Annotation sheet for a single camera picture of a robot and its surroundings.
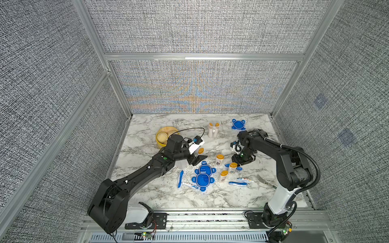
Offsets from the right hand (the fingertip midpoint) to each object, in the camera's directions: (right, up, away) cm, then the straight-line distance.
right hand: (238, 160), depth 92 cm
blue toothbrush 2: (-1, -12, -7) cm, 14 cm away
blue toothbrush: (-34, -7, -4) cm, 35 cm away
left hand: (-21, +9, -14) cm, 27 cm away
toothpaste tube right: (+2, -10, -6) cm, 12 cm away
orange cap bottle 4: (-6, -2, -11) cm, 12 cm away
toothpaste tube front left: (-29, -12, -9) cm, 32 cm away
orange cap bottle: (-16, +18, +8) cm, 26 cm away
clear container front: (-34, -1, -5) cm, 35 cm away
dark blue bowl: (+18, +17, +14) cm, 28 cm away
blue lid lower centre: (-22, -10, -5) cm, 25 cm away
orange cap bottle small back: (-12, +18, +8) cm, 23 cm away
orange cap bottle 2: (-23, +7, -5) cm, 25 cm away
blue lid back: (+7, +22, +21) cm, 32 cm away
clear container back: (-14, +19, +8) cm, 25 cm away
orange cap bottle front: (-12, -4, -14) cm, 19 cm away
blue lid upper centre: (-20, -5, -2) cm, 21 cm away
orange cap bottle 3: (-13, +3, -8) cm, 15 cm away
